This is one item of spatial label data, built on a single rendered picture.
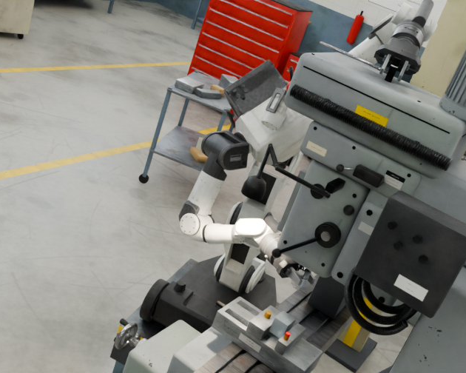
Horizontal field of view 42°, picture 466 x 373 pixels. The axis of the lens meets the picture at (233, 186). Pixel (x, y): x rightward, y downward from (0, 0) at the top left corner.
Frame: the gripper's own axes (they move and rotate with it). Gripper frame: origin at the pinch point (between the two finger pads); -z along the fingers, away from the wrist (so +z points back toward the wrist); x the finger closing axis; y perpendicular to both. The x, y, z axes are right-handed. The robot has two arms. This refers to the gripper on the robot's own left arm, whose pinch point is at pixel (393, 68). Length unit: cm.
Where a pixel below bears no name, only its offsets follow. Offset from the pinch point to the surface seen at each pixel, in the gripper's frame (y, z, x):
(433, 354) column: -32, -56, -37
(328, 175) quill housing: -23.0, -23.9, 4.4
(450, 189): -8.4, -24.9, -24.9
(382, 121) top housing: -2.6, -17.9, -2.9
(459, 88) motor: 8.5, -8.7, -16.7
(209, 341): -97, -52, 20
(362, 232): -28.0, -33.5, -10.5
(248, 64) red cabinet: -361, 377, 159
